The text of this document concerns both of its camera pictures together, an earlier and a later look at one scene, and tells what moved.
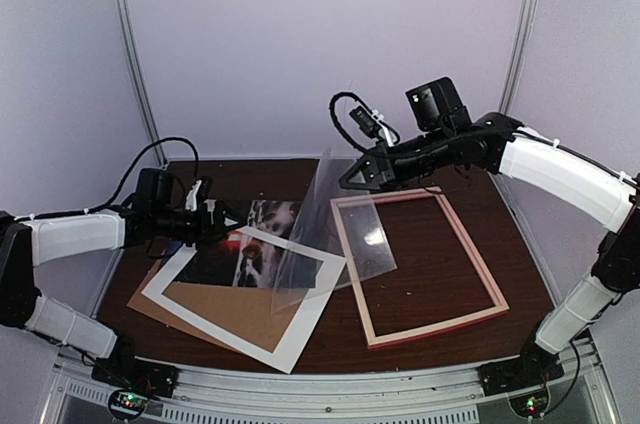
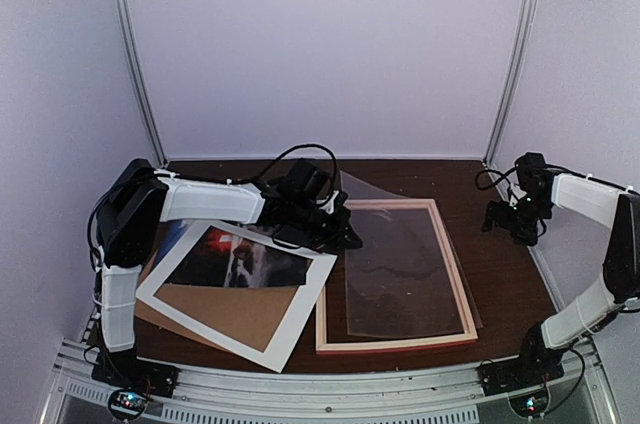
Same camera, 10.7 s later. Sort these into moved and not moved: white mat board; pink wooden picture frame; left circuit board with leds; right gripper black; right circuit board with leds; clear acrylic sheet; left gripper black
Moved: clear acrylic sheet; left gripper black; white mat board; right gripper black; pink wooden picture frame
Not moved: left circuit board with leds; right circuit board with leds
